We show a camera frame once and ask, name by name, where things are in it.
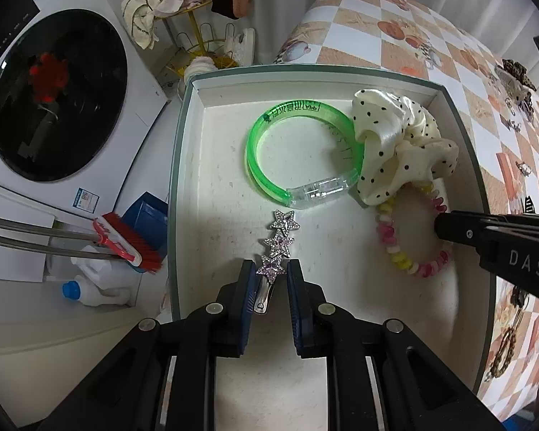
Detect purple hair clip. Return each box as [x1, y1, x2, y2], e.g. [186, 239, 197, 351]
[516, 93, 536, 122]

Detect red bristle broom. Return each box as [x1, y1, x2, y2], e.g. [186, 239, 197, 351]
[0, 212, 163, 274]

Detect checkered printed tablecloth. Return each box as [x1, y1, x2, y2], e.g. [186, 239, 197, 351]
[272, 0, 539, 423]

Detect silver star hair clip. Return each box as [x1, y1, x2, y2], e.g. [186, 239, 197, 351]
[253, 209, 303, 314]

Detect cream cloth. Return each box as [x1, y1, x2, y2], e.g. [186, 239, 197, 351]
[120, 0, 162, 50]

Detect yellow wire rack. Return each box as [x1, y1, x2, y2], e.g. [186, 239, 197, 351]
[153, 0, 248, 82]

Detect pink yellow bead bracelet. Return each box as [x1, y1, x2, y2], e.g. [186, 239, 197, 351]
[376, 180, 452, 278]

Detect green translucent bangle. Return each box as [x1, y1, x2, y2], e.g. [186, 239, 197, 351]
[245, 98, 364, 209]

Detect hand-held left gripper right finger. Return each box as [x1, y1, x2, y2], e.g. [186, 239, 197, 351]
[286, 259, 504, 431]

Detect cream polka dot scrunchie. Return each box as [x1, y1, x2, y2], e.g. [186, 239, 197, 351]
[351, 88, 460, 205]

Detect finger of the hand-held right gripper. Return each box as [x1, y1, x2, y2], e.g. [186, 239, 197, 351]
[435, 210, 539, 299]

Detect white plastic jug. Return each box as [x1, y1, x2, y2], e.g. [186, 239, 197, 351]
[69, 245, 118, 279]

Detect blue dustpan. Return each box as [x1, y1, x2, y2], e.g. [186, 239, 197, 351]
[0, 192, 169, 274]

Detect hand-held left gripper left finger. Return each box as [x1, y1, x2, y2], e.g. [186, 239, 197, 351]
[36, 258, 258, 431]

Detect brown hair accessory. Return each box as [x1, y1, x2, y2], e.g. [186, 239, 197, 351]
[494, 58, 537, 95]

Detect white shallow box tray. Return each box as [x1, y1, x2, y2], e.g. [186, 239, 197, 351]
[167, 65, 497, 398]

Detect white bottle blue cap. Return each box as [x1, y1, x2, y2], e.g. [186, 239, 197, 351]
[62, 278, 133, 308]

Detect white pink slipper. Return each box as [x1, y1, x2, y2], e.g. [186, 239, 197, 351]
[183, 56, 218, 86]

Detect white front-load washing machine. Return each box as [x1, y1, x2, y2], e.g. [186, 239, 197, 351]
[0, 0, 171, 216]

